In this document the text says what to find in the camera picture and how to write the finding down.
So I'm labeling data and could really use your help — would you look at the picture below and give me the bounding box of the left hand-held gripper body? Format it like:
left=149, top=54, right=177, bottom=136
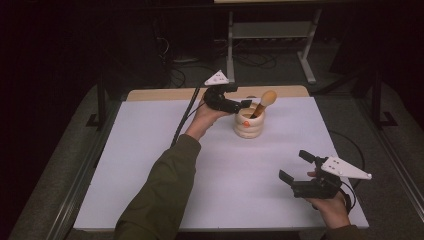
left=202, top=69, right=242, bottom=115

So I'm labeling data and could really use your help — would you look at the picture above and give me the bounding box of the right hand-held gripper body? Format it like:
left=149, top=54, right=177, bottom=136
left=290, top=155, right=373, bottom=201

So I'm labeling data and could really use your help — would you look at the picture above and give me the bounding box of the wooden spoon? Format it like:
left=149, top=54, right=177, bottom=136
left=249, top=89, right=278, bottom=120

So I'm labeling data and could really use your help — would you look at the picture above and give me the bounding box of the cream ringed cup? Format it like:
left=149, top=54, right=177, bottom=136
left=232, top=101, right=266, bottom=140

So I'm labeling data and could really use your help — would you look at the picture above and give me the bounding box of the person's right hand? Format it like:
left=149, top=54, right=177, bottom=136
left=304, top=169, right=352, bottom=230

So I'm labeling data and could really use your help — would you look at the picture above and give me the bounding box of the person's left hand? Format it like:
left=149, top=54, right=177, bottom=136
left=184, top=99, right=232, bottom=142

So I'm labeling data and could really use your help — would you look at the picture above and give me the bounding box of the grey metal stand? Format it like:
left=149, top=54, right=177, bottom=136
left=225, top=9, right=324, bottom=85

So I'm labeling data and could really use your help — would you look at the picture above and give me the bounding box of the black upright stand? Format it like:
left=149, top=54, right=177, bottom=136
left=370, top=70, right=400, bottom=130
left=85, top=71, right=108, bottom=130

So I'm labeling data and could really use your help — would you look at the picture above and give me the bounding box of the black floor cable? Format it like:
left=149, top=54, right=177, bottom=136
left=156, top=34, right=201, bottom=89
left=232, top=50, right=278, bottom=70

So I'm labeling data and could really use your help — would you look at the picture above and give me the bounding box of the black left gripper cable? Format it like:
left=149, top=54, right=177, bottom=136
left=170, top=87, right=202, bottom=148

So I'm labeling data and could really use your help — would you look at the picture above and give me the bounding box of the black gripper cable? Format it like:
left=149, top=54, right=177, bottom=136
left=170, top=87, right=202, bottom=148
left=328, top=129, right=366, bottom=214

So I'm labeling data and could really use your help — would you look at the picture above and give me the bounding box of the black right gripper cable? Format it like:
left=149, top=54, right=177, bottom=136
left=328, top=129, right=366, bottom=214

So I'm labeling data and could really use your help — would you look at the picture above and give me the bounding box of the aluminium frame rail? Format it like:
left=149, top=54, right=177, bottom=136
left=355, top=98, right=424, bottom=214
left=44, top=99, right=122, bottom=240

